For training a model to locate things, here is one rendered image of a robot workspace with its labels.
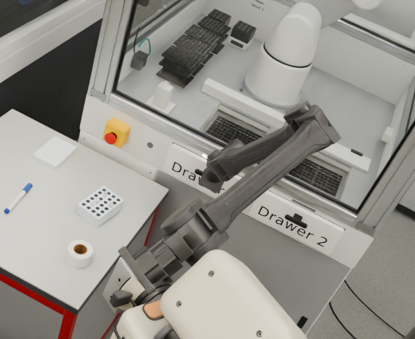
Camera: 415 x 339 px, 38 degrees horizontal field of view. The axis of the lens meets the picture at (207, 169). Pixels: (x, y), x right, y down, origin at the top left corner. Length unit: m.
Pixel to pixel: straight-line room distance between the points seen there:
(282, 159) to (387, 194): 0.65
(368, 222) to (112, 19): 0.98
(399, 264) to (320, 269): 1.46
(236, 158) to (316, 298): 0.75
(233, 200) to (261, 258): 0.90
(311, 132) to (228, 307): 0.46
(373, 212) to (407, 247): 1.75
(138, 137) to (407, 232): 2.12
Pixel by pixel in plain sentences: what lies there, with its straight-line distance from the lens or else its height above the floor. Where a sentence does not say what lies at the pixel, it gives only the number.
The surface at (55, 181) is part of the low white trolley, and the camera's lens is 1.95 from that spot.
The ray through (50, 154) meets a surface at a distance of 2.02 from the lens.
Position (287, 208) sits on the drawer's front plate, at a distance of 1.91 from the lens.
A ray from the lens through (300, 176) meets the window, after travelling 1.88.
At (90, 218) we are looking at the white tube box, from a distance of 1.84.
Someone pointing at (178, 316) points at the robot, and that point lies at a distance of 1.00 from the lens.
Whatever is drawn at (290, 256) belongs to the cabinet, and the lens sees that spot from 2.05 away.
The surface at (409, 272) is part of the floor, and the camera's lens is 3.48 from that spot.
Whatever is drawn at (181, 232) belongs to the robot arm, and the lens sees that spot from 1.18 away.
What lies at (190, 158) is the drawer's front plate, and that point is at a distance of 1.93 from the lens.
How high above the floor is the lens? 2.09
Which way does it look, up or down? 38 degrees down
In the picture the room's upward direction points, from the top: 22 degrees clockwise
